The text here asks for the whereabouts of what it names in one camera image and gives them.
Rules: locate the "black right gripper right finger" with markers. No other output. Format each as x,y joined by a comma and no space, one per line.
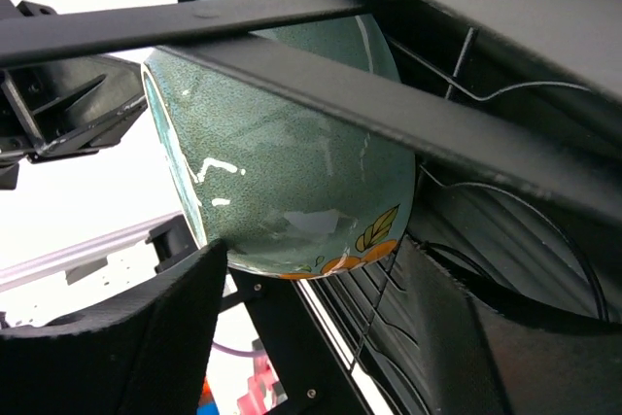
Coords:
488,350

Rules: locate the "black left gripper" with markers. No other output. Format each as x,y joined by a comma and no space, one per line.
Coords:
63,92

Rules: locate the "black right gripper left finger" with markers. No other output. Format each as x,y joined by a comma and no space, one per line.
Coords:
143,351

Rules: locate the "teal glazed bowl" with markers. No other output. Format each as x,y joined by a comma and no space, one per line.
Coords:
294,193

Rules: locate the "black wire dish rack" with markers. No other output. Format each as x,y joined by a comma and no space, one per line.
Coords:
333,57

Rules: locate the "black plastic drain tray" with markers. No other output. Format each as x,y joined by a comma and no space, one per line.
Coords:
528,245

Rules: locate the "aluminium table rail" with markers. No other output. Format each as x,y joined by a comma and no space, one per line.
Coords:
79,254

